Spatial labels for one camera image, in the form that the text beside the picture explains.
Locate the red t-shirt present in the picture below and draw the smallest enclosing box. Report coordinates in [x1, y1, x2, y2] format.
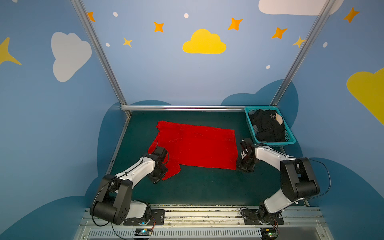
[148, 121, 239, 181]

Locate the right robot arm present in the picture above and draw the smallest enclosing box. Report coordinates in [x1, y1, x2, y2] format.
[237, 142, 320, 224]

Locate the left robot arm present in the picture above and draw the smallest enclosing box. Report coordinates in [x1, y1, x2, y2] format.
[90, 148, 168, 226]

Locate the black t-shirt in basket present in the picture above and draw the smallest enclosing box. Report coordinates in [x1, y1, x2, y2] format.
[249, 109, 286, 143]

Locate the teal plastic basket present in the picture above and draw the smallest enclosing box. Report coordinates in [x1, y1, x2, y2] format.
[244, 106, 296, 148]

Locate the right green circuit board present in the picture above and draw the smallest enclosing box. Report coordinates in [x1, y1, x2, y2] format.
[261, 228, 279, 240]

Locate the green circuit board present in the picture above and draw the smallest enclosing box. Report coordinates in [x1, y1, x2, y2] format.
[261, 228, 279, 240]
[135, 229, 153, 237]

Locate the left green circuit board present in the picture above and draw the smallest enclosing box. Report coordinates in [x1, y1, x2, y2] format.
[135, 229, 153, 237]

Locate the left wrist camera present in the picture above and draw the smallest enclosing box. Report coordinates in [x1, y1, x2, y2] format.
[153, 147, 168, 163]

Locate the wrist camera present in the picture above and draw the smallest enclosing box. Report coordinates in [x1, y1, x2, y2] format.
[241, 138, 255, 159]
[153, 147, 168, 163]

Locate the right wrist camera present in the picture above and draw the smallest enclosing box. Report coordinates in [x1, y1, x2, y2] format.
[241, 138, 255, 159]

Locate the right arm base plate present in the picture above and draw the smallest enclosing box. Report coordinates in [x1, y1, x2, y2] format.
[239, 207, 284, 225]

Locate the left side aluminium rail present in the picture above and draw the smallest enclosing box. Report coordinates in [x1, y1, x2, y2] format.
[92, 111, 132, 208]

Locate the back aluminium frame bar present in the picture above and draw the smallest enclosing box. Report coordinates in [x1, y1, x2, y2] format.
[121, 104, 250, 113]

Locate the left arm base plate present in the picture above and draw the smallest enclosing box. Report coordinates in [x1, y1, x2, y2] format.
[123, 209, 166, 226]

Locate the front aluminium rail frame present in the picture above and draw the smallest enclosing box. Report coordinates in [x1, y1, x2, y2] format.
[74, 205, 334, 240]

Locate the left aluminium corner post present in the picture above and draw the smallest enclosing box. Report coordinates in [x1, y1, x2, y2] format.
[71, 0, 127, 105]

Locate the aluminium corner post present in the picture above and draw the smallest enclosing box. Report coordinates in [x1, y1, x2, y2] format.
[270, 0, 336, 107]
[71, 0, 127, 105]

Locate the right aluminium corner post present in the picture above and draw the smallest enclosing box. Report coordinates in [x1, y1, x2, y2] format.
[270, 0, 336, 107]

